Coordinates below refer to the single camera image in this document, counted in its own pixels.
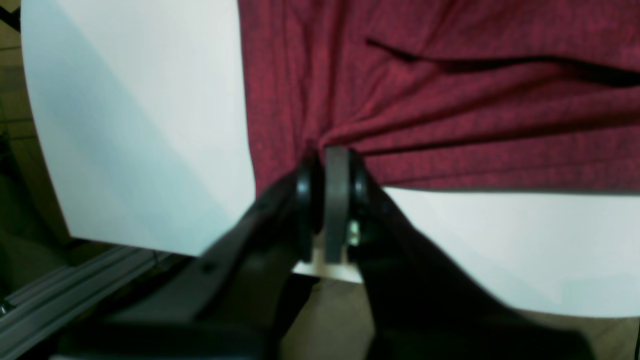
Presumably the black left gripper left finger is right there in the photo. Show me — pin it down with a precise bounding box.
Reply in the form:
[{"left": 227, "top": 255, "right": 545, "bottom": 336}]
[{"left": 54, "top": 146, "right": 338, "bottom": 360}]

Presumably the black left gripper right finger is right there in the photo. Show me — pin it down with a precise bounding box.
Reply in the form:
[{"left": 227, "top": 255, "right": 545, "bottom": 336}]
[{"left": 337, "top": 146, "right": 595, "bottom": 360}]

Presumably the dark red t-shirt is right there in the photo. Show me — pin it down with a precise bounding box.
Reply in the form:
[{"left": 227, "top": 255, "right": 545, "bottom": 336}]
[{"left": 237, "top": 0, "right": 640, "bottom": 193}]

